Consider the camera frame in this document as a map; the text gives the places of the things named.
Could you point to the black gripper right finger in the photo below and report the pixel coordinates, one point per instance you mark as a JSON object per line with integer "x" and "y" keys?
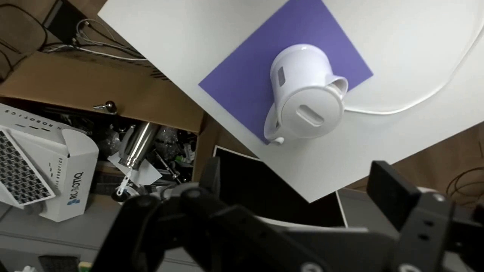
{"x": 438, "y": 231}

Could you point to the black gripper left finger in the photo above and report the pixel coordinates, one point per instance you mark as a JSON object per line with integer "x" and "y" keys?
{"x": 201, "y": 236}

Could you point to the white cylindrical cup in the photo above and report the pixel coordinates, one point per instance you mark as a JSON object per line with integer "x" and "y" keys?
{"x": 307, "y": 95}

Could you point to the black flat panel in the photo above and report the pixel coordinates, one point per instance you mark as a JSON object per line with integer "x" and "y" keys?
{"x": 261, "y": 190}

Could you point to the silver metal cylinder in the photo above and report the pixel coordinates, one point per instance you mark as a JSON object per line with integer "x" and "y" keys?
{"x": 136, "y": 145}

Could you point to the purple rectangular mat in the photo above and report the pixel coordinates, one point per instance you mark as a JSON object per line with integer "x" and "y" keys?
{"x": 246, "y": 75}

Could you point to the white perforated device box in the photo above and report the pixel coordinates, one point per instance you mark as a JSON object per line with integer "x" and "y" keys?
{"x": 45, "y": 160}

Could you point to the open cardboard box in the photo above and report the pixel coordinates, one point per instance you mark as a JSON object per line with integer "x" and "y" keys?
{"x": 90, "y": 85}

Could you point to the small black box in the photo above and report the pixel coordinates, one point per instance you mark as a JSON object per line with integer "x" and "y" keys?
{"x": 62, "y": 20}

